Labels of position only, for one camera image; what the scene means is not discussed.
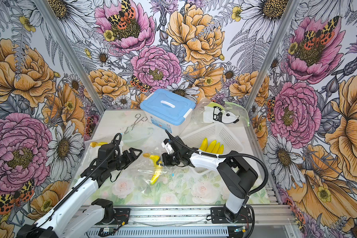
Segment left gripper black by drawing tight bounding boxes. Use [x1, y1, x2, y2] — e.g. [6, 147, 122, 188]
[107, 148, 142, 172]

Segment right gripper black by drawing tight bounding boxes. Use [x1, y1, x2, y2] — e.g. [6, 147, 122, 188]
[156, 152, 182, 168]

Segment panda zip-top bag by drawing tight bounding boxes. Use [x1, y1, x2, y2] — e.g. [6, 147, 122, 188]
[193, 101, 250, 127]

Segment banana with white wrap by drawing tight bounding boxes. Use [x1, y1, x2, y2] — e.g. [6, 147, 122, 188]
[84, 141, 108, 148]

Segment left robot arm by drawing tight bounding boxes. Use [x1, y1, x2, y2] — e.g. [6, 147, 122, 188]
[17, 133, 142, 238]

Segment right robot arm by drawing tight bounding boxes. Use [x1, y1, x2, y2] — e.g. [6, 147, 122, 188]
[161, 130, 269, 223]

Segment white plastic basket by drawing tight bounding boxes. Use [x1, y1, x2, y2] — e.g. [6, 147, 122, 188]
[179, 122, 245, 175]

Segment blue lid storage box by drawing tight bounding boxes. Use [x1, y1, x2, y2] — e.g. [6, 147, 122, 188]
[140, 89, 196, 136]

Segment metal wire tongs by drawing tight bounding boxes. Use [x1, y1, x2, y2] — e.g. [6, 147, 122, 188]
[124, 113, 148, 134]

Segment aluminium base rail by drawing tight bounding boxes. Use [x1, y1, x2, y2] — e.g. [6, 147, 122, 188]
[38, 205, 298, 238]

